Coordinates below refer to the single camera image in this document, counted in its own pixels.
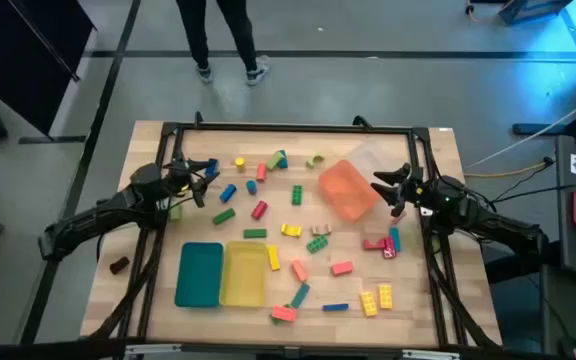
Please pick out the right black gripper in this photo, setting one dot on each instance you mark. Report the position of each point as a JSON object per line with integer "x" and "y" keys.
{"x": 420, "y": 192}

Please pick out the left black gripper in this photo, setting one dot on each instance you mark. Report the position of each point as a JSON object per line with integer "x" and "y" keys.
{"x": 178, "y": 185}

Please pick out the blue toy brick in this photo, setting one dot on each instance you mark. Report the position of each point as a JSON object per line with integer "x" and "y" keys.
{"x": 228, "y": 193}
{"x": 212, "y": 168}

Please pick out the pink wooden plank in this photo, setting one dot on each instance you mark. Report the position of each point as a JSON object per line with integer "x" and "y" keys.
{"x": 398, "y": 219}

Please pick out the yellow wooden cylinder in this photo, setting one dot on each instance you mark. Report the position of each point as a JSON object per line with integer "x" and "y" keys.
{"x": 239, "y": 164}

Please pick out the orange plastic bin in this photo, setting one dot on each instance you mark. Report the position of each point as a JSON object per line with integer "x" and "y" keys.
{"x": 348, "y": 192}

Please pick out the light green wooden cylinder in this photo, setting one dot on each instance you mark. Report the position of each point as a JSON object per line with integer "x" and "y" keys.
{"x": 176, "y": 214}

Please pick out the blue wooden cylinder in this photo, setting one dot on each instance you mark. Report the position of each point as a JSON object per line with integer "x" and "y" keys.
{"x": 251, "y": 187}

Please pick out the teal wooden plank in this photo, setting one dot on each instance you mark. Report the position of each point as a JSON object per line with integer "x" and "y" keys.
{"x": 395, "y": 239}
{"x": 300, "y": 295}

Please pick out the salmon wooden cylinder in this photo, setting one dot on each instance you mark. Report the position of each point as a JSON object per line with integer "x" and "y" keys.
{"x": 261, "y": 172}

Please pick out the red toy brick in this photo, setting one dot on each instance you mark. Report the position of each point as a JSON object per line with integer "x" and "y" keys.
{"x": 389, "y": 248}

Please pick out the red wooden arch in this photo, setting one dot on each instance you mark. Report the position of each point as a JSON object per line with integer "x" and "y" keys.
{"x": 372, "y": 245}

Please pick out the red wooden cylinder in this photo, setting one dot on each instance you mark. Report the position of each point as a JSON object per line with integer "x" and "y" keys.
{"x": 259, "y": 210}

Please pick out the light green wooden block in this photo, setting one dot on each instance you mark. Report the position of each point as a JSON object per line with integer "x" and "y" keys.
{"x": 274, "y": 161}

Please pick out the green wooden plank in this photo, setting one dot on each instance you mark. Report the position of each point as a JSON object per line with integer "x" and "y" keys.
{"x": 255, "y": 233}

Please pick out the teal wooden block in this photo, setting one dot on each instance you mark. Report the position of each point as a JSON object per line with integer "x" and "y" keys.
{"x": 284, "y": 161}

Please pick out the light green wooden arch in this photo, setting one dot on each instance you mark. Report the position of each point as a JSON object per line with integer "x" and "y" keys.
{"x": 313, "y": 162}

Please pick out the natural wooden arch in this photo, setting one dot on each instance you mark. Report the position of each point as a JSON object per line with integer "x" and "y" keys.
{"x": 321, "y": 228}

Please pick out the salmon wooden block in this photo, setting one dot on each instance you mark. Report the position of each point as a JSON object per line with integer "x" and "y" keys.
{"x": 342, "y": 268}

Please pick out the yellow wooden arch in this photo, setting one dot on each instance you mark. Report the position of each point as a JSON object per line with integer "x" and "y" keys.
{"x": 291, "y": 230}

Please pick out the yellow wooden plank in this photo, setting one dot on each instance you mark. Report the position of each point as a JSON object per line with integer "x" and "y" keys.
{"x": 273, "y": 257}

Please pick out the salmon wooden plank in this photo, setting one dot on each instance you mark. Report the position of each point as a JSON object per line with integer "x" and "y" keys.
{"x": 299, "y": 270}

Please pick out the blue wooden plank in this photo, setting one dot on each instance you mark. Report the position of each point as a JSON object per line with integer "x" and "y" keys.
{"x": 335, "y": 307}

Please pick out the orange toy brick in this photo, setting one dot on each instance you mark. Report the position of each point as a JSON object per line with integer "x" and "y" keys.
{"x": 284, "y": 313}

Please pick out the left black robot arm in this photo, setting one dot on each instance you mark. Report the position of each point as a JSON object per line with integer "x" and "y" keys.
{"x": 93, "y": 220}

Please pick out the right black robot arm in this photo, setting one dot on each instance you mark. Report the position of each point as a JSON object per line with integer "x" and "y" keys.
{"x": 493, "y": 220}

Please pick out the clear plastic bin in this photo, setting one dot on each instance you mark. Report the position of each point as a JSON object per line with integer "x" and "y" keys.
{"x": 374, "y": 151}

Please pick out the black clamp knob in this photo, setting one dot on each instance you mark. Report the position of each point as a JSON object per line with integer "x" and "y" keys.
{"x": 198, "y": 119}
{"x": 361, "y": 121}

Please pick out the teal plastic bin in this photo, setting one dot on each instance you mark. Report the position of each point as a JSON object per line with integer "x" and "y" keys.
{"x": 199, "y": 275}

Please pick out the yellow plastic bin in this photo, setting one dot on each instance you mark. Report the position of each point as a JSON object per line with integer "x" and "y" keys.
{"x": 244, "y": 275}

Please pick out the yellow toy brick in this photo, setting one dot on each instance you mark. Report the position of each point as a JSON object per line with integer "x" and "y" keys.
{"x": 385, "y": 296}
{"x": 368, "y": 303}

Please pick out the dark brown small block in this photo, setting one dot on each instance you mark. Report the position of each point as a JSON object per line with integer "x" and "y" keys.
{"x": 119, "y": 265}

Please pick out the person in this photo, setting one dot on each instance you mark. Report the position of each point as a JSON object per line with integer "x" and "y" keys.
{"x": 195, "y": 30}

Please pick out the black side table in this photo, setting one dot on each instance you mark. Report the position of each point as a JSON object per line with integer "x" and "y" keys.
{"x": 565, "y": 175}

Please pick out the black crossbar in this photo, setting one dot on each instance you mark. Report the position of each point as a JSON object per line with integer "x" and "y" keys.
{"x": 68, "y": 350}

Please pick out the black partition panel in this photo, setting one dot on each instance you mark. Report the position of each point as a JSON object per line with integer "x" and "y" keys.
{"x": 18, "y": 50}

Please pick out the blue lit box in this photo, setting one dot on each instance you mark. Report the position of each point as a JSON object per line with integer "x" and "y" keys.
{"x": 533, "y": 7}

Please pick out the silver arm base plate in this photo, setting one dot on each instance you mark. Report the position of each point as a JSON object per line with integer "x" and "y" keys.
{"x": 425, "y": 211}

